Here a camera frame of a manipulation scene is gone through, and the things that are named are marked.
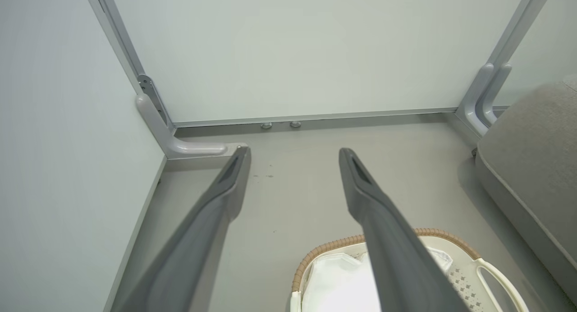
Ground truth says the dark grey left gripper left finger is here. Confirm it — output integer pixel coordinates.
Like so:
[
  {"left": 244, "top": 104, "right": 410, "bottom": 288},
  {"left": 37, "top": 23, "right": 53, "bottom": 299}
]
[{"left": 110, "top": 145, "right": 252, "bottom": 312}]

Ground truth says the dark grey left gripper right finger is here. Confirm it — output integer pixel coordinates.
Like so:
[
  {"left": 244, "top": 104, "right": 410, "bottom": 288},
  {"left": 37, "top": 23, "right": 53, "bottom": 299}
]
[{"left": 338, "top": 147, "right": 470, "bottom": 312}]

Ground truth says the grey fabric sofa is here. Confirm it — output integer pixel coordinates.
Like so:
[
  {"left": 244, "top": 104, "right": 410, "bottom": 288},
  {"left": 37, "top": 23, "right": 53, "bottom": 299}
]
[{"left": 475, "top": 74, "right": 577, "bottom": 304}]

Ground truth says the white basket liner cloth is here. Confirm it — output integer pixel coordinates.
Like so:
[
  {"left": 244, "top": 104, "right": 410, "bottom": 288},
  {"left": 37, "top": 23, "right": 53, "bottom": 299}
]
[{"left": 301, "top": 247, "right": 453, "bottom": 312}]

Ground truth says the white laundry basket, woven rim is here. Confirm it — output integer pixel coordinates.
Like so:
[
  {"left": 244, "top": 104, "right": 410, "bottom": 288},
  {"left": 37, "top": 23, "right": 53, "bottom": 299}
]
[{"left": 289, "top": 228, "right": 531, "bottom": 312}]

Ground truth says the long grey partition foot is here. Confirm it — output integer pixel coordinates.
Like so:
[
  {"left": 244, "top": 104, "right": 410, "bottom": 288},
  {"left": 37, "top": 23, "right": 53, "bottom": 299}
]
[{"left": 135, "top": 94, "right": 248, "bottom": 160}]

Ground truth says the grey curved partition foot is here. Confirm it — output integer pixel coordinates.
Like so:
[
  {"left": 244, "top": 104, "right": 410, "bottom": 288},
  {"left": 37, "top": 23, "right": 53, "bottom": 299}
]
[
  {"left": 455, "top": 63, "right": 496, "bottom": 138},
  {"left": 476, "top": 64, "right": 513, "bottom": 128}
]

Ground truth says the grey partition bottom rail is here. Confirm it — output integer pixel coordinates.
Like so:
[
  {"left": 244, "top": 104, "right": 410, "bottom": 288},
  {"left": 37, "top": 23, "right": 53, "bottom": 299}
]
[{"left": 173, "top": 106, "right": 458, "bottom": 128}]

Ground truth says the grey partition post with hinge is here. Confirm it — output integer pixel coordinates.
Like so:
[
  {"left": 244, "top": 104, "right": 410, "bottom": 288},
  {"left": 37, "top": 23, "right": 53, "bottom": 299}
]
[{"left": 82, "top": 0, "right": 175, "bottom": 128}]

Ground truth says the grey double partition post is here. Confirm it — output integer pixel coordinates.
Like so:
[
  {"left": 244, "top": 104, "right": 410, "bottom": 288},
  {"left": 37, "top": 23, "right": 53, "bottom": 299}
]
[{"left": 487, "top": 0, "right": 556, "bottom": 69}]

